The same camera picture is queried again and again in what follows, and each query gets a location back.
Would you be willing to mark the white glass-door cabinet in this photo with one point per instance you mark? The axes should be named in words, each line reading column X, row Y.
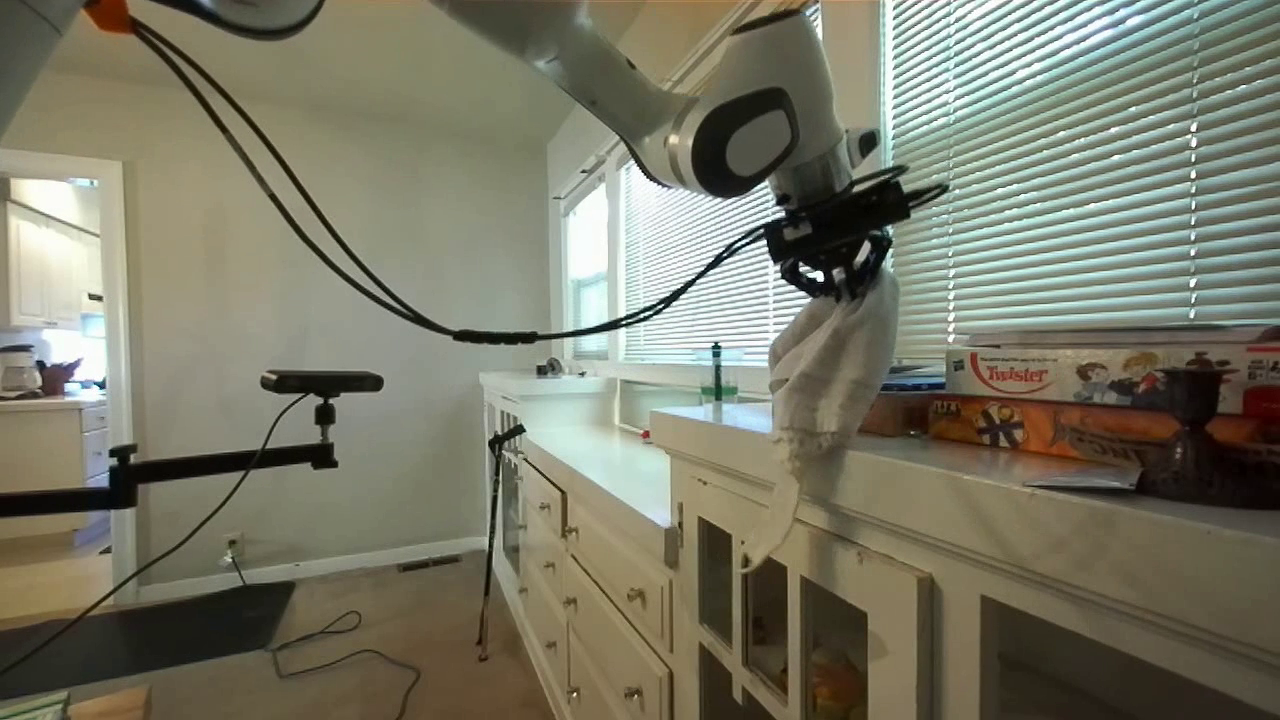
column 1168, row 611

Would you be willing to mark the white terry cloth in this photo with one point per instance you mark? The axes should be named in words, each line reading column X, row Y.
column 823, row 373

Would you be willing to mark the white window blinds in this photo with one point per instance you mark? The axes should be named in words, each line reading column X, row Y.
column 1100, row 162

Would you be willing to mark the black tripod stand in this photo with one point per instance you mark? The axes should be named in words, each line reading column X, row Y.
column 497, row 440

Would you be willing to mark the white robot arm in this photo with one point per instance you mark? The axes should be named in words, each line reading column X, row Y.
column 763, row 112

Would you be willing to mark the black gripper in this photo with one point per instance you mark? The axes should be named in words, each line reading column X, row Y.
column 841, row 245

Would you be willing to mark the low white drawer cabinet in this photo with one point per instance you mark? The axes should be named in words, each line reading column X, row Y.
column 583, row 551

